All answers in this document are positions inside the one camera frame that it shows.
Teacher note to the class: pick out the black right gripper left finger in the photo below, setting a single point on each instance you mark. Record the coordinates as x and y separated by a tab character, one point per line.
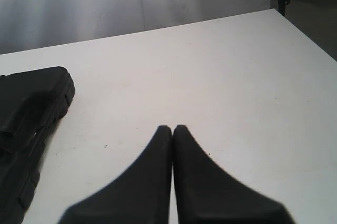
141	194

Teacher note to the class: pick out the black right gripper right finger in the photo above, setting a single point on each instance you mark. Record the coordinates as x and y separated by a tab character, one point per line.
205	193

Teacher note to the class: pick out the black plastic tool case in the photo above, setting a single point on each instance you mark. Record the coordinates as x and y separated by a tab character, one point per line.
32	103

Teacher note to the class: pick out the white backdrop curtain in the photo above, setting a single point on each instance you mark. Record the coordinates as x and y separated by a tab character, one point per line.
30	24

